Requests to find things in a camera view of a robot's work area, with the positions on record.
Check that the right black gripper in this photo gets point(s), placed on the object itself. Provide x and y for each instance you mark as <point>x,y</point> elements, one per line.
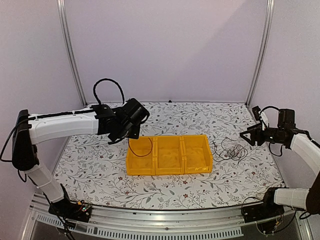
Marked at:
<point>254,135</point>

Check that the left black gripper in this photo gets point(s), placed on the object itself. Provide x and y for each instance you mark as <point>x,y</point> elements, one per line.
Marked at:
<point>135,134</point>

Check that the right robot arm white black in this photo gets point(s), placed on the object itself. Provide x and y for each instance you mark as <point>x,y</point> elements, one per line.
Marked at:
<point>297,140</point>

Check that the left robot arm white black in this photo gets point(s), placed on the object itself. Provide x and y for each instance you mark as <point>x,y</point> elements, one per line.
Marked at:
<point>100,119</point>

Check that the left yellow plastic bin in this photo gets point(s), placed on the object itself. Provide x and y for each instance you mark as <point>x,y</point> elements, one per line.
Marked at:
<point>140,158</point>

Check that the yellow plastic bin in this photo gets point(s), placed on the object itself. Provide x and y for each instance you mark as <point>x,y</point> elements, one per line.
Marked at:
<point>197,154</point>
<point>140,158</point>
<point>168,155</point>

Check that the middle yellow plastic bin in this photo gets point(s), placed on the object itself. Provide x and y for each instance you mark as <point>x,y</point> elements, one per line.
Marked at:
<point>168,155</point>

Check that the right yellow plastic bin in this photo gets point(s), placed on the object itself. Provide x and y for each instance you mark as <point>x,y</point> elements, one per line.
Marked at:
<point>197,154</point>

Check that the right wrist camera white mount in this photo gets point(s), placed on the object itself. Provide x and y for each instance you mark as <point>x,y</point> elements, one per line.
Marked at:
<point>260,115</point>

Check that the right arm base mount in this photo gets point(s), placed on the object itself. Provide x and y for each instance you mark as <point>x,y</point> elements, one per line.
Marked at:
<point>261,211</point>

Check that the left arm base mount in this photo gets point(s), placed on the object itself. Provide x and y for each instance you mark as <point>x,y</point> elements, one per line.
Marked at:
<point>70,210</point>

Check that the front aluminium rail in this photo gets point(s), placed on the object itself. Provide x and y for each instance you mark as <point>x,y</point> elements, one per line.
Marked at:
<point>115,223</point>

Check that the right aluminium frame post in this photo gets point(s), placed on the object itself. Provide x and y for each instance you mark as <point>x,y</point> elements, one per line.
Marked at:
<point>262,51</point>

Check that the aluminium frame post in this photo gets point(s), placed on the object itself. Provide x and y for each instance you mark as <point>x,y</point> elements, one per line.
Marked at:
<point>262,51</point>
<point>61,7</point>

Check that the left aluminium frame post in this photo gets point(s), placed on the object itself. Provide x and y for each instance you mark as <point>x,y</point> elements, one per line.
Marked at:
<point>61,7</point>

